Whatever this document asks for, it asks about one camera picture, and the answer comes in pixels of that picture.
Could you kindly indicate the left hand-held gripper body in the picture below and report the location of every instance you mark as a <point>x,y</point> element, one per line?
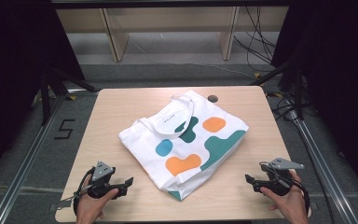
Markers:
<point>103,171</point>

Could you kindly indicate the black tripod stand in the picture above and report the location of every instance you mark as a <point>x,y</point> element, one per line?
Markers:
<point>297,93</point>
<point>46,99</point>

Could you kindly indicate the person's left hand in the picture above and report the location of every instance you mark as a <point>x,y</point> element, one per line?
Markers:
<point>88,208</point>

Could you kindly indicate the light wooden bench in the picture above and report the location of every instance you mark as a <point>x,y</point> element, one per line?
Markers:
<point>118,43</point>

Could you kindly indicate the dark round table grommet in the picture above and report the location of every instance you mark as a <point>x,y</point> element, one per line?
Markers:
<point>213,99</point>

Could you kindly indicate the person's right hand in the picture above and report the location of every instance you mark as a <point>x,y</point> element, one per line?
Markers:
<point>292,205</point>

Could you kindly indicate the white tote bag coloured blobs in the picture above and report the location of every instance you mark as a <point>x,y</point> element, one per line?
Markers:
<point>180,146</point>

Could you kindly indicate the black curtain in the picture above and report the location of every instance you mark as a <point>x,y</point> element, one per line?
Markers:
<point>341,77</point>
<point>15,68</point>

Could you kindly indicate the metal floor rail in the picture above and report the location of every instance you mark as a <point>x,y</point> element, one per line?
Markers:
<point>28,161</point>
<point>323,168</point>

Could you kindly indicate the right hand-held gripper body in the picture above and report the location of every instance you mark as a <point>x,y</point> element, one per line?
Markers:
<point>279,180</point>

